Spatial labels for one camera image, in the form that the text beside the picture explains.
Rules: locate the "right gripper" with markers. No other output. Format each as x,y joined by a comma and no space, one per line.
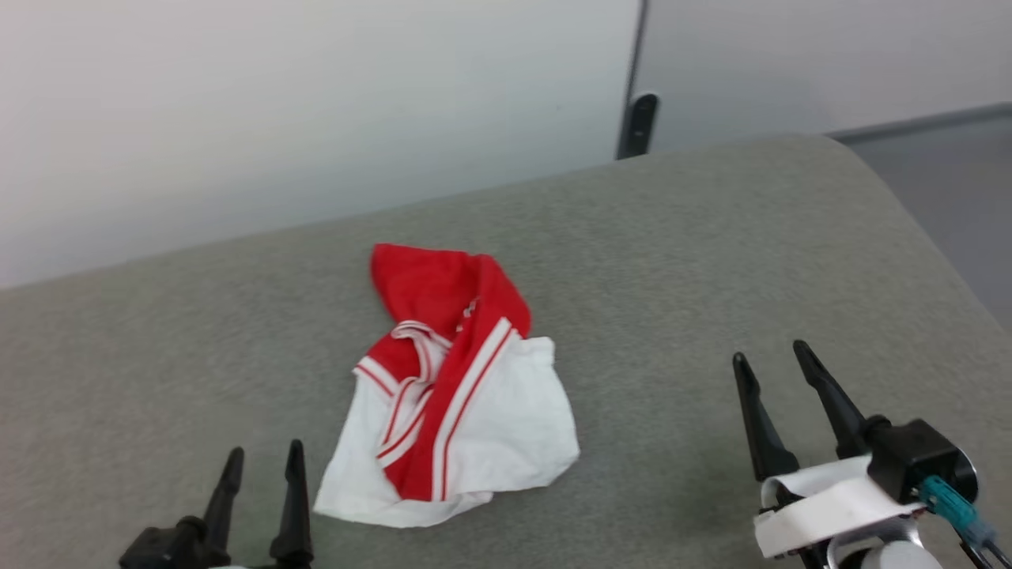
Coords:
830,510

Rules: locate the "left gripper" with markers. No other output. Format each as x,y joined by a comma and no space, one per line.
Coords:
170,547

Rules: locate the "red and white basketball jersey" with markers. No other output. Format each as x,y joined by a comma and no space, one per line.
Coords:
474,427

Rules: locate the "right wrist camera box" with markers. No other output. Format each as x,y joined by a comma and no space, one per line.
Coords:
917,458

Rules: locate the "grey wall baseboard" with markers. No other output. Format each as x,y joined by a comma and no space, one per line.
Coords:
925,122

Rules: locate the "black wall bracket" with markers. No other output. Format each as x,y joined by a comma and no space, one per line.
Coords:
639,126

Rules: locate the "dark wall panel strip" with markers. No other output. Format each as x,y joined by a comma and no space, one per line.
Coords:
637,47

